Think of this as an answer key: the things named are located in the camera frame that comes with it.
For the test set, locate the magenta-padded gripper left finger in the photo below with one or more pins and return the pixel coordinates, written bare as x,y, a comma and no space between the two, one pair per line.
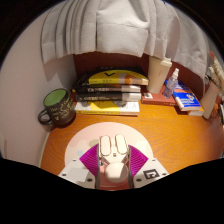
75,170

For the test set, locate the white computer mouse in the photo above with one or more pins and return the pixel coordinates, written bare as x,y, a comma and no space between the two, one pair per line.
116,170

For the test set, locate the cream tumbler with lid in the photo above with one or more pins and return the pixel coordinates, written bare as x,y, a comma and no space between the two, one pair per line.
158,75

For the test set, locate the clear spray bottle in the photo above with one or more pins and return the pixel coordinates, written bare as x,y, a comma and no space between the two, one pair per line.
170,85

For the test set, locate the dark red book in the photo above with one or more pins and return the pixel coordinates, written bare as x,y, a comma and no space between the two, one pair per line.
155,99

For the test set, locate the yellow and black book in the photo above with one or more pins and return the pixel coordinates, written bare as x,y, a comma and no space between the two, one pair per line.
113,78

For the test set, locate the dark mug with green inside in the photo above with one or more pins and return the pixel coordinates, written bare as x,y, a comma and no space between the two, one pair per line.
61,111

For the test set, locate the white curtain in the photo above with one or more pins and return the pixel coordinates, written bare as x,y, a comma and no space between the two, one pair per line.
116,26

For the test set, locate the blue paperback book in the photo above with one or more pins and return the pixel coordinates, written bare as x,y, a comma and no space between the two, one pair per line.
186,98

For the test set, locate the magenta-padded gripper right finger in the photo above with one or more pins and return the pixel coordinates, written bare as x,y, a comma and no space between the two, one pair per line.
155,168

